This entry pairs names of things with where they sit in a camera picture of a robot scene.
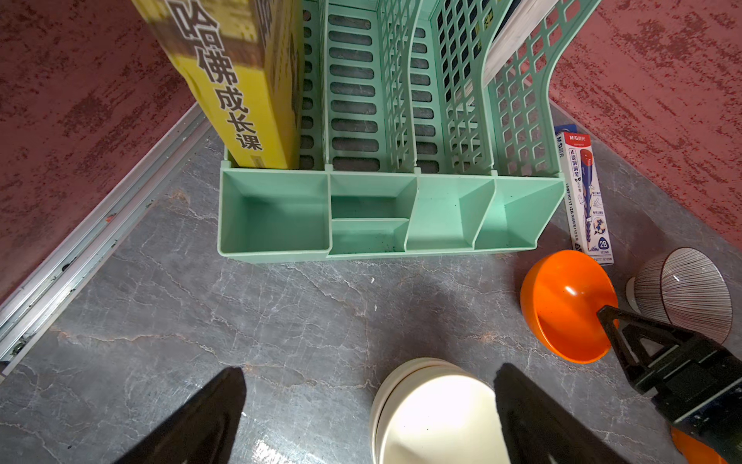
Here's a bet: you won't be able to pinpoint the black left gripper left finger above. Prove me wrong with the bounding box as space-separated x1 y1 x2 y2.
118 367 247 463

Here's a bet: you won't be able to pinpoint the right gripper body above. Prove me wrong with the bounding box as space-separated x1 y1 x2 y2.
651 337 741 447

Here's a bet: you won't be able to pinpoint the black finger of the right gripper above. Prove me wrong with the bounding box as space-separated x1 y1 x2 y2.
597 305 705 394

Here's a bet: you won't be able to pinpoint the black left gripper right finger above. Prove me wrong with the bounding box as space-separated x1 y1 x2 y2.
494 363 626 463

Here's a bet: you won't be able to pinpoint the orange bowl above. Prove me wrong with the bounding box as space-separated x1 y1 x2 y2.
671 427 728 464
520 251 618 365

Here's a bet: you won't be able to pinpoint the striped bowl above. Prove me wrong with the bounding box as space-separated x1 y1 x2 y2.
626 247 733 343

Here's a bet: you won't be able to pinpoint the cream bowl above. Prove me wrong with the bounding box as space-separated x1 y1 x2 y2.
370 358 510 463

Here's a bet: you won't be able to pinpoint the mint green file organizer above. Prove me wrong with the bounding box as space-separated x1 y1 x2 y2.
218 1 596 263

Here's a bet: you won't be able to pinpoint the white papers in organizer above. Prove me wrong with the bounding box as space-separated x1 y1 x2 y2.
482 0 558 88

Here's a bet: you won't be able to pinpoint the yellow book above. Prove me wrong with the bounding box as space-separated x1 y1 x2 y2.
134 0 305 169

